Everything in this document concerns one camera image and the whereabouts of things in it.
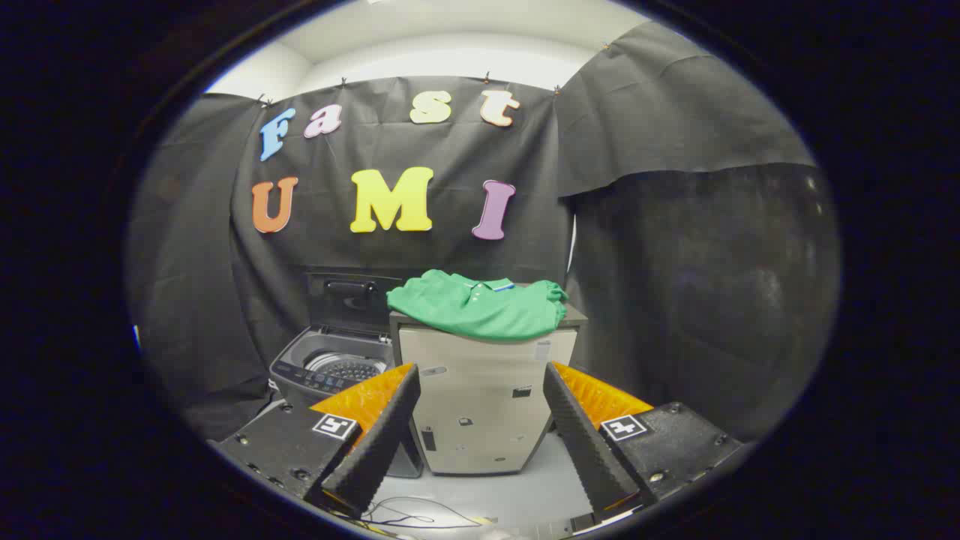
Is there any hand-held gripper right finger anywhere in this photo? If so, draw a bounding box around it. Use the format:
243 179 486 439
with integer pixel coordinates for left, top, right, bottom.
543 361 743 520

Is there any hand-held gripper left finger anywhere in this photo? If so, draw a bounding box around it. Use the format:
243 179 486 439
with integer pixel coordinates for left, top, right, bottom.
212 363 422 518

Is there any grey washing machine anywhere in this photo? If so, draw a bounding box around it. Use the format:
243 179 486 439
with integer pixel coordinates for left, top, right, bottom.
268 325 425 481

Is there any green polo shirt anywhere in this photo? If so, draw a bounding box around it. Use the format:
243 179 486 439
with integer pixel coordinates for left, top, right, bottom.
386 268 569 343

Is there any beige cabinet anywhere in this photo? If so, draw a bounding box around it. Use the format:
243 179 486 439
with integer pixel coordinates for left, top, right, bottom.
389 283 590 476

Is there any black backdrop cloth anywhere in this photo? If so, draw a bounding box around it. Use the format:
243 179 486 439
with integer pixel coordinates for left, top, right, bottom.
126 21 841 443

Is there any thin black cable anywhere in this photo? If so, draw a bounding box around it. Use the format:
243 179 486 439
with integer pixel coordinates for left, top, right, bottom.
360 496 496 530

